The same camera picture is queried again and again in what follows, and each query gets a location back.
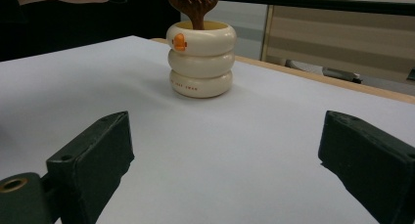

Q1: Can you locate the cream ringed cup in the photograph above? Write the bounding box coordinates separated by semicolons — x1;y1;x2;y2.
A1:
165;21;238;99

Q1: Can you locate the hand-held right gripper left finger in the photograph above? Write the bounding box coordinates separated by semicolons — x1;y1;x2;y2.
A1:
45;111;135;224

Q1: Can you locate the black horizontal frame bar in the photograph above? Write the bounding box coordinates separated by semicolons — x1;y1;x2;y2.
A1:
217;0;415;18

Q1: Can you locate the white table board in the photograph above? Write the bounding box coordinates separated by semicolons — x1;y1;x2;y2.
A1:
0;35;415;224

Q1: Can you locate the dark curtain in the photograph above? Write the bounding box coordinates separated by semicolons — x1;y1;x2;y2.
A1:
0;0;182;63

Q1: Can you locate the brown wooden hairbrush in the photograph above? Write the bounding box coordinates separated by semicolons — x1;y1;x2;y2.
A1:
164;0;225;31

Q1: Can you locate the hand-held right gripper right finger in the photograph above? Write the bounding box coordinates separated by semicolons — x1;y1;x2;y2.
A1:
317;110;415;224

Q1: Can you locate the light wooden desk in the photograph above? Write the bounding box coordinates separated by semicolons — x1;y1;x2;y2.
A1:
260;0;415;85

